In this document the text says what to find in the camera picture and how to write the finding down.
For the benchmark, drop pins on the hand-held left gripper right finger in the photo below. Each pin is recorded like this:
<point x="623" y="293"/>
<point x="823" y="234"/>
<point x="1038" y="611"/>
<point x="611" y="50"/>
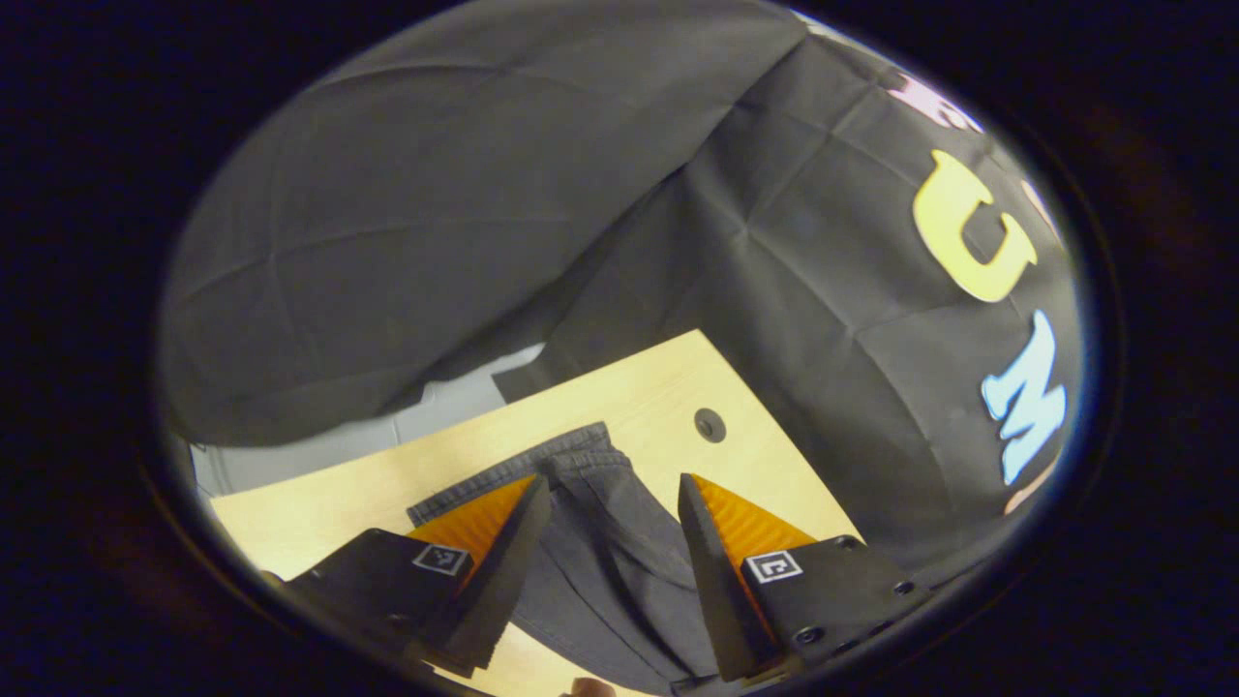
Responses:
<point x="711" y="590"/>

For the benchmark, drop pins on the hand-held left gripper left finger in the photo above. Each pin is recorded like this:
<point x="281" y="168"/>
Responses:
<point x="503" y="581"/>

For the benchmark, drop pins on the dark grey jeans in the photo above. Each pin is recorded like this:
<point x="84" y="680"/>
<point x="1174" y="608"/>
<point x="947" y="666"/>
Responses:
<point x="619" y="561"/>

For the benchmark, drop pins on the black backdrop cloth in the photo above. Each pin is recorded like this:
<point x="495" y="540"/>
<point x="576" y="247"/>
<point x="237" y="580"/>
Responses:
<point x="484" y="194"/>

